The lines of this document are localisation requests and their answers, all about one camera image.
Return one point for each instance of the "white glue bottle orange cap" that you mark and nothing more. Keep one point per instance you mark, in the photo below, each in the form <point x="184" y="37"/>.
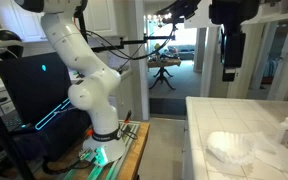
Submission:
<point x="287" y="130"/>

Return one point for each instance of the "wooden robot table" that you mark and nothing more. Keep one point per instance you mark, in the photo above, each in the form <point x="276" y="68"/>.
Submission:
<point x="135" y="153"/>

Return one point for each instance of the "white coffee filter stack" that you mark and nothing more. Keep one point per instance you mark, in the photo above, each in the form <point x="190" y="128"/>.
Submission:
<point x="229" y="146"/>

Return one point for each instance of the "green plant on table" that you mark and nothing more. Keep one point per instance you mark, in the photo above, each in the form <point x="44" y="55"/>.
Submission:
<point x="157" y="46"/>

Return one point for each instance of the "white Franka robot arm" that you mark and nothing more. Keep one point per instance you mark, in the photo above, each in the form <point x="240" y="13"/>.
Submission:
<point x="94" y="86"/>

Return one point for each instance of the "black and white headset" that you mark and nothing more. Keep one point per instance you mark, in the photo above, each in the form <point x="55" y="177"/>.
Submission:
<point x="0" y="43"/>

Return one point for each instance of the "black mounted camera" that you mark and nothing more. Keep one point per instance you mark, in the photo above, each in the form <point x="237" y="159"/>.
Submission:
<point x="180" y="10"/>

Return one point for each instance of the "black tripod leg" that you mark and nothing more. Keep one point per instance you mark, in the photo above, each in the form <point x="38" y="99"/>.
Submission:
<point x="4" y="140"/>

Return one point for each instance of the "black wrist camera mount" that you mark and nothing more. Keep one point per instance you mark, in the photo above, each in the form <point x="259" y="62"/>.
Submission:
<point x="234" y="11"/>

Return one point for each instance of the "chandelier lights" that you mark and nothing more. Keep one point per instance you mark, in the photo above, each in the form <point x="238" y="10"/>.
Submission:
<point x="158" y="16"/>

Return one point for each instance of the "hanging clothes in closet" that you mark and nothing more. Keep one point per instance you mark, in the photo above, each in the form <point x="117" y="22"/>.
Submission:
<point x="270" y="68"/>

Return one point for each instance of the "dark wooden pedestal table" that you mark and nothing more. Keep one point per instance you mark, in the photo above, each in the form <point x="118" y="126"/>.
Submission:
<point x="162" y="70"/>

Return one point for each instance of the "grey sofa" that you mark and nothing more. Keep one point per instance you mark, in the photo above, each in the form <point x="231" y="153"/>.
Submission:
<point x="185" y="52"/>

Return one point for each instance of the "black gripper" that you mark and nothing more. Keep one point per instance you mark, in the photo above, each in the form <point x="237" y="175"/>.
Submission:
<point x="234" y="50"/>

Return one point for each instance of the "black boom rod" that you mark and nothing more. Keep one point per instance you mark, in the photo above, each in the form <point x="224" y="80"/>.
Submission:
<point x="134" y="42"/>

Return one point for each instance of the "black laptop with teal light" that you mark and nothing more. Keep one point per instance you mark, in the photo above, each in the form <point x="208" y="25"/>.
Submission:
<point x="34" y="86"/>

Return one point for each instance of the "white upper kitchen cabinets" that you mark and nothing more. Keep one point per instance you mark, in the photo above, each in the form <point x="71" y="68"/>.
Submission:
<point x="100" y="16"/>

